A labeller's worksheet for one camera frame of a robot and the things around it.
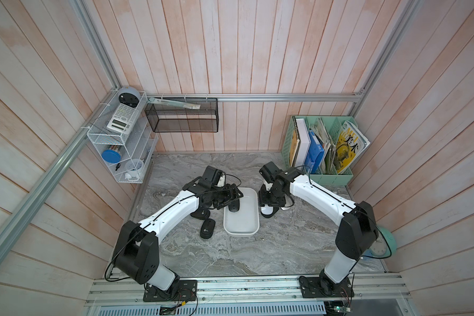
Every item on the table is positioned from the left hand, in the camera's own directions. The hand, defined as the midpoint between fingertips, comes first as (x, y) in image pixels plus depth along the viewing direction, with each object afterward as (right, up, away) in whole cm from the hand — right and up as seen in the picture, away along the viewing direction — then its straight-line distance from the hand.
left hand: (236, 200), depth 82 cm
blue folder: (+39, +21, +12) cm, 45 cm away
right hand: (+12, -2, +4) cm, 13 cm away
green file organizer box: (+53, +37, +21) cm, 68 cm away
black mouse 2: (-13, -14, +6) cm, 20 cm away
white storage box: (+5, -12, +10) cm, 17 cm away
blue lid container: (-50, +18, -6) cm, 54 cm away
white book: (+32, +26, +7) cm, 41 cm away
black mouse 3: (-1, -5, +13) cm, 14 cm away
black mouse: (-17, -7, +9) cm, 20 cm away
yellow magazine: (+58, +26, +16) cm, 66 cm away
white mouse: (+13, -5, 0) cm, 14 cm away
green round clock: (+57, -18, -6) cm, 60 cm away
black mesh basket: (-38, +42, +26) cm, 62 cm away
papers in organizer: (+46, +20, +13) cm, 52 cm away
